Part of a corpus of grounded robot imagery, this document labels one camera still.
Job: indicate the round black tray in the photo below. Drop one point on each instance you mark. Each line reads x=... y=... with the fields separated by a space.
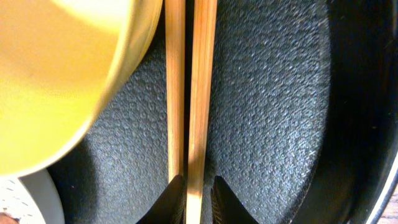
x=302 y=123

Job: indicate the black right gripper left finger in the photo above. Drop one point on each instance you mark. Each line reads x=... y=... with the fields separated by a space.
x=169 y=207

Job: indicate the yellow bowl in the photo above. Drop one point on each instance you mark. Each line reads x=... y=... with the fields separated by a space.
x=62 y=61

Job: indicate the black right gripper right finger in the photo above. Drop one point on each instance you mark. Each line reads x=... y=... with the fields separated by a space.
x=226 y=207

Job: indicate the grey plate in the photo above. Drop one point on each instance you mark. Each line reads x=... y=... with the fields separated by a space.
x=43 y=192

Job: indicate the wooden chopstick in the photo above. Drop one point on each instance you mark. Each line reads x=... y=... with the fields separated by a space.
x=175 y=78
x=204 y=25

